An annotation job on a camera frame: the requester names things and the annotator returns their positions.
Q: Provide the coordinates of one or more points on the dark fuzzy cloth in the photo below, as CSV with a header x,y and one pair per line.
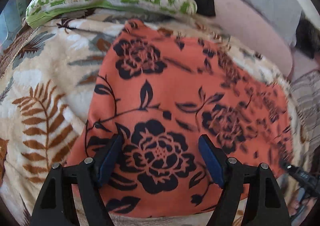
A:
x,y
308,38

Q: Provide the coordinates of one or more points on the cream leaf print blanket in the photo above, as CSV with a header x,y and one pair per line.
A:
x,y
50,86

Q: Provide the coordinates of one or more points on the pink quilted mattress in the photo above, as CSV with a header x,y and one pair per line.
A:
x,y
250,31

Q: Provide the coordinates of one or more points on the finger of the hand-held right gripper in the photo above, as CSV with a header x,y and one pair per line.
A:
x,y
291,167

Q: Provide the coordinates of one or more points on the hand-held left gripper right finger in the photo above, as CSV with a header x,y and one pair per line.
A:
x,y
212,161

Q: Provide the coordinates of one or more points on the grey leaf print cloth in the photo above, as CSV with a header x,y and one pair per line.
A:
x,y
308,101

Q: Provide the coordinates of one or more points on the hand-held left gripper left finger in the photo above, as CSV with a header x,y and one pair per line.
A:
x,y
110,159

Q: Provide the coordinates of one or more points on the orange black floral garment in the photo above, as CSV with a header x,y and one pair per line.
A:
x,y
175,86

